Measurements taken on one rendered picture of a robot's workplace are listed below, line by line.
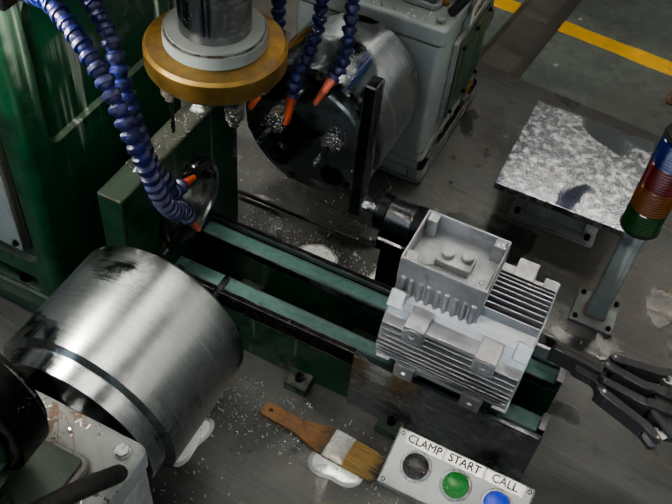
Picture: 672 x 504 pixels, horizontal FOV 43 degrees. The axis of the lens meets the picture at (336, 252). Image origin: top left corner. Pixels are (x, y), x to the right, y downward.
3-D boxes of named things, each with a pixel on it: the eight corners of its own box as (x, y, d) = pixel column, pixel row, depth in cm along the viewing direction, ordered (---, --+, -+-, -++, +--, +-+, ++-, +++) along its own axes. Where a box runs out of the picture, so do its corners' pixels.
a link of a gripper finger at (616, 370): (681, 404, 112) (684, 396, 113) (605, 362, 113) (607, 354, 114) (666, 418, 115) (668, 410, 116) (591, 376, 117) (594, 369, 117)
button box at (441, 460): (377, 484, 103) (375, 481, 98) (401, 431, 105) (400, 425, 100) (509, 549, 99) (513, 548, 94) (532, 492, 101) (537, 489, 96)
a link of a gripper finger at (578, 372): (605, 386, 115) (600, 403, 113) (571, 368, 115) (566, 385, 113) (610, 381, 113) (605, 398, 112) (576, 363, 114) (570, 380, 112)
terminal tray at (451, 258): (392, 292, 114) (399, 258, 109) (422, 241, 121) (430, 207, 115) (474, 328, 111) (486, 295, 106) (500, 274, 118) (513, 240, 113)
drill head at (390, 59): (219, 190, 146) (214, 73, 127) (324, 66, 171) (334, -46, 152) (348, 245, 140) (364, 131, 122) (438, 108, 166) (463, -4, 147)
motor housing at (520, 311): (367, 376, 123) (382, 297, 109) (417, 288, 135) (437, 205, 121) (495, 436, 119) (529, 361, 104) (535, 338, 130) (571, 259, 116)
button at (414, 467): (398, 473, 100) (398, 472, 98) (409, 449, 100) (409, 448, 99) (422, 484, 99) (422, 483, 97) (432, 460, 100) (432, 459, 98)
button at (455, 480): (438, 492, 98) (438, 491, 97) (448, 468, 99) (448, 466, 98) (462, 503, 98) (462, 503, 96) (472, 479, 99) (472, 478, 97)
